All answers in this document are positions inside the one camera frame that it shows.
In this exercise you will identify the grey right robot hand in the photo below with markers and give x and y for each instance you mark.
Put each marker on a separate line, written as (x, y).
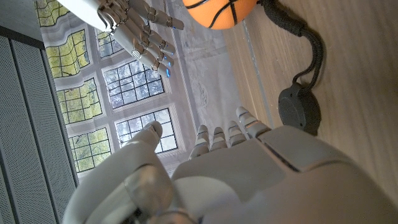
(140, 37)

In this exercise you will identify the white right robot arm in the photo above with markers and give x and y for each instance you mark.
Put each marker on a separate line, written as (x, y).
(84, 12)

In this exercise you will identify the printed window backdrop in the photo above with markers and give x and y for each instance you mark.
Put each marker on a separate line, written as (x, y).
(199, 77)

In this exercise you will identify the orange mini basketball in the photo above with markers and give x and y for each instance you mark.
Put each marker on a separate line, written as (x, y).
(219, 14)

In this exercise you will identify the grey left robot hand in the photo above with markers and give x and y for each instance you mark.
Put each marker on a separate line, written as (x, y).
(248, 180)

